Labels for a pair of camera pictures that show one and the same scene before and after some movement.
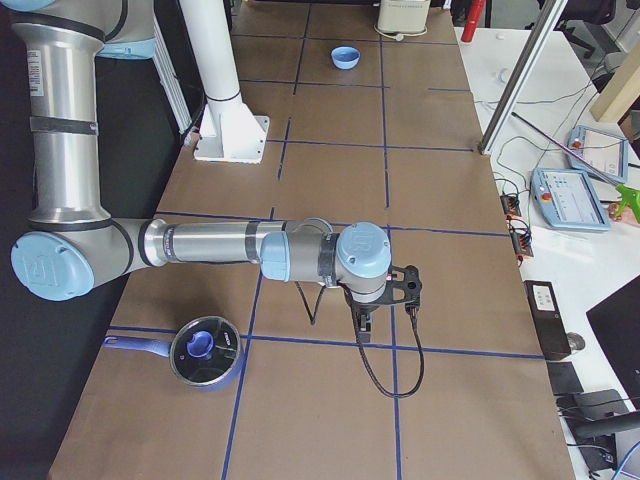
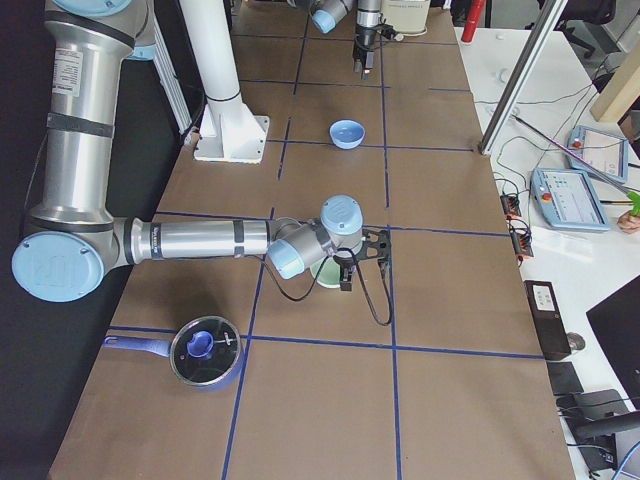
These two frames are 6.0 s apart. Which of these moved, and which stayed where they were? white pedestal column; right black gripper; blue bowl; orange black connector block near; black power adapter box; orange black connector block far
Moved: blue bowl; right black gripper
Stayed: orange black connector block far; black power adapter box; orange black connector block near; white pedestal column
